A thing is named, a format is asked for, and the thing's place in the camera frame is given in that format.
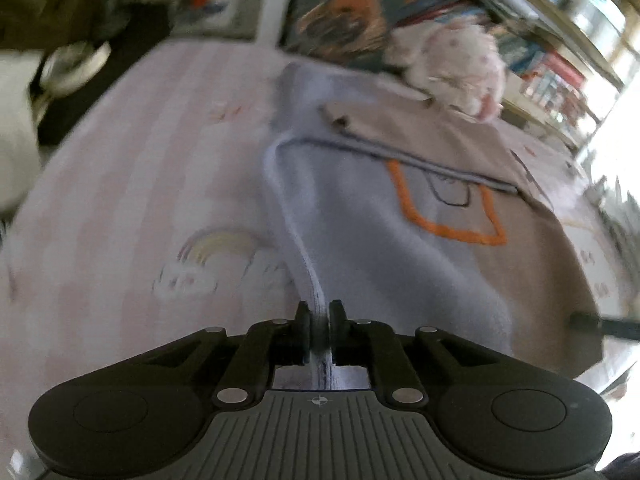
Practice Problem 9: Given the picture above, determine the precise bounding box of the row of books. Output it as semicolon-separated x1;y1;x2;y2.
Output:
393;0;602;143

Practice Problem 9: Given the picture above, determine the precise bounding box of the purple and brown sweater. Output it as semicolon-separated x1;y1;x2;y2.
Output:
264;63;603;378

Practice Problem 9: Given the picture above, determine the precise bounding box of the Harry Potter book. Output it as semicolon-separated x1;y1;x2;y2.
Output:
282;0;405;72

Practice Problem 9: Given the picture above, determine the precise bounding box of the white hanging garment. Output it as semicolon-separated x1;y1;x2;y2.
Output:
0;51;42;218

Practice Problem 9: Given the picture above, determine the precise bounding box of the pink white plush bunny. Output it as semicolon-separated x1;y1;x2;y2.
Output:
384;16;506;122

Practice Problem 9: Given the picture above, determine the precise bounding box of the silver flexible duct hose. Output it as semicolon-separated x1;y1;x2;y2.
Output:
31;39;113;122

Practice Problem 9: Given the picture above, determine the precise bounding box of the pink checkered cartoon desk mat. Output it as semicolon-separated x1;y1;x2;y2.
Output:
1;40;638;477

